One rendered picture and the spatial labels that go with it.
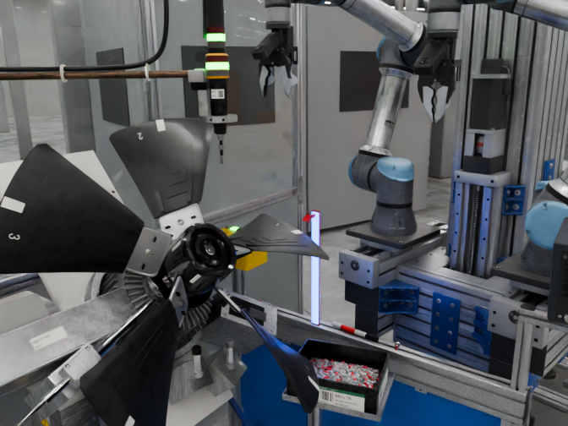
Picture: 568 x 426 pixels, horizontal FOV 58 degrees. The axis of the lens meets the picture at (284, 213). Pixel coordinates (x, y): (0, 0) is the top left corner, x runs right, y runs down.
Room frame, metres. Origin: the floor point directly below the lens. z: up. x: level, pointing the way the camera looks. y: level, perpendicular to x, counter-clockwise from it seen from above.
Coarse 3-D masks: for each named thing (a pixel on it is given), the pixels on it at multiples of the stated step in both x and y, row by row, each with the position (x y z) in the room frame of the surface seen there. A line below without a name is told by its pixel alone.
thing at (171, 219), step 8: (184, 208) 1.02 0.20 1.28; (192, 208) 1.02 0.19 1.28; (168, 216) 1.02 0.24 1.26; (176, 216) 1.01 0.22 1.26; (184, 216) 1.01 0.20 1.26; (200, 216) 1.00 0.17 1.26; (160, 224) 1.01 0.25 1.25; (168, 224) 1.01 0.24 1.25; (176, 224) 1.00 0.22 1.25; (184, 224) 1.00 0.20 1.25; (192, 224) 1.00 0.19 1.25; (168, 232) 1.00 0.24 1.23; (176, 232) 0.99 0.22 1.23
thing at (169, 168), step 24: (168, 120) 1.16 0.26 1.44; (192, 120) 1.18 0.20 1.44; (120, 144) 1.11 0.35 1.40; (144, 144) 1.12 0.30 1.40; (168, 144) 1.12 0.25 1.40; (192, 144) 1.12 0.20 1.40; (144, 168) 1.08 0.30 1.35; (168, 168) 1.08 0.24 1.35; (192, 168) 1.08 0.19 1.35; (144, 192) 1.05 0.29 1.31; (168, 192) 1.04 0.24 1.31; (192, 192) 1.04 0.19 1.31
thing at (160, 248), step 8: (144, 232) 0.90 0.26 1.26; (152, 232) 0.91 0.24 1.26; (160, 232) 0.91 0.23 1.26; (144, 240) 0.90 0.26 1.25; (152, 240) 0.91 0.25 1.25; (160, 240) 0.92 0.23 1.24; (168, 240) 0.92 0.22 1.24; (136, 248) 0.90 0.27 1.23; (144, 248) 0.90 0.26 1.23; (152, 248) 0.91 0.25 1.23; (160, 248) 0.92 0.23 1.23; (136, 256) 0.90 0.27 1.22; (144, 256) 0.90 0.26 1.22; (152, 256) 0.91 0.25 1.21; (160, 256) 0.92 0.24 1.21; (128, 264) 0.89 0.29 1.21; (136, 264) 0.90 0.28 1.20; (152, 264) 0.91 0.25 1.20; (160, 264) 0.91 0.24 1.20; (136, 272) 0.90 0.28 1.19; (144, 272) 0.90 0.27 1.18; (152, 272) 0.91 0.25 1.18
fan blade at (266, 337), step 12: (252, 324) 0.87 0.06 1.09; (264, 336) 0.87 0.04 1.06; (276, 348) 0.88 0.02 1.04; (288, 348) 0.98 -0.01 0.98; (276, 360) 0.83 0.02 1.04; (288, 360) 0.88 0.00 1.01; (300, 360) 0.96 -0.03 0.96; (288, 372) 0.83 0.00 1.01; (300, 372) 0.88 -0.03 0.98; (312, 372) 0.95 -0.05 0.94; (300, 384) 0.84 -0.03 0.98; (312, 384) 0.89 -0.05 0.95; (300, 396) 0.80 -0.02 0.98; (312, 396) 0.84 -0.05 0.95; (312, 408) 0.81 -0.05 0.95
